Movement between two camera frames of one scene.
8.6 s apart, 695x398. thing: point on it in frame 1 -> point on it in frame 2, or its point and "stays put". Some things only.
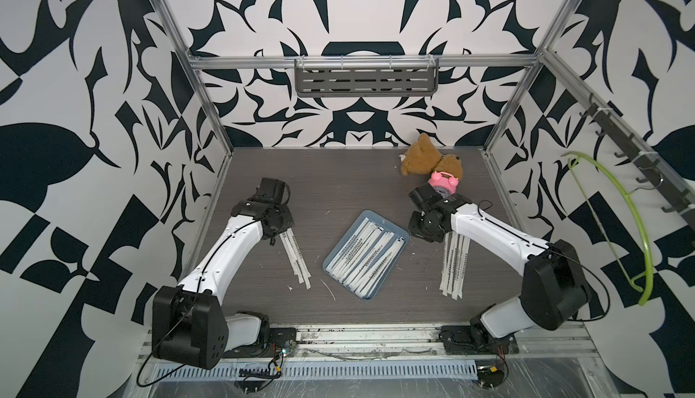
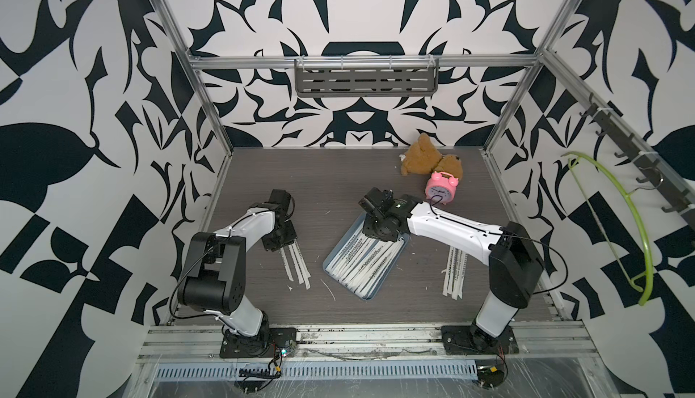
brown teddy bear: x=423 y=158 stays put
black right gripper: x=412 y=228 -> x=367 y=232
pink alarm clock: x=443 y=183 stays put
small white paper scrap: x=328 y=289 stays put
